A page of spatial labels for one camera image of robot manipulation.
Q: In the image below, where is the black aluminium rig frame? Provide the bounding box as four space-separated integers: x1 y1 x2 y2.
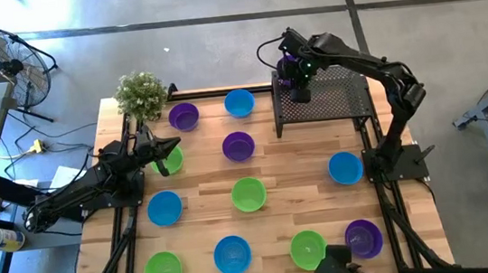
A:
51 56 457 273

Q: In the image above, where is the black metal floor fan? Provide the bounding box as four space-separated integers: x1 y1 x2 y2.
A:
0 18 65 129

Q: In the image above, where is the black right camera cable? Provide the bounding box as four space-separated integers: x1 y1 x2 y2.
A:
254 35 288 73

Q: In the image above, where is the green plastic mini bowl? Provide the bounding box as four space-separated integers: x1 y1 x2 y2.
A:
286 227 332 273
140 249 183 273
148 145 187 178
229 174 270 215

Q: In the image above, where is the blue plastic mini bowl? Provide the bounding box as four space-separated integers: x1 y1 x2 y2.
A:
326 149 366 188
145 188 186 230
211 232 255 273
222 87 258 121

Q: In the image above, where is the black perforated metal shelf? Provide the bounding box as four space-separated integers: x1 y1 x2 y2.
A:
269 60 376 139

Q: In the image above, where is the white paper sheet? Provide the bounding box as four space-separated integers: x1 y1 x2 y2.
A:
45 162 90 193

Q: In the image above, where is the white can with yellow label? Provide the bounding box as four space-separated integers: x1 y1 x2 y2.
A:
0 224 28 254

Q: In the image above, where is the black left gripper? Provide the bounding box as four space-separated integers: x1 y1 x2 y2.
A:
132 127 184 167

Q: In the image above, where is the small potted green plant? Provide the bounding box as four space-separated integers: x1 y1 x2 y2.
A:
110 68 173 127

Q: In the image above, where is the black desk leg beam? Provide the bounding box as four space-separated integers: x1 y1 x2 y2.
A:
0 168 52 212

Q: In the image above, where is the purple plastic mini bowl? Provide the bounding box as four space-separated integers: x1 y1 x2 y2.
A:
166 100 202 135
274 52 302 89
342 217 386 262
220 129 258 165

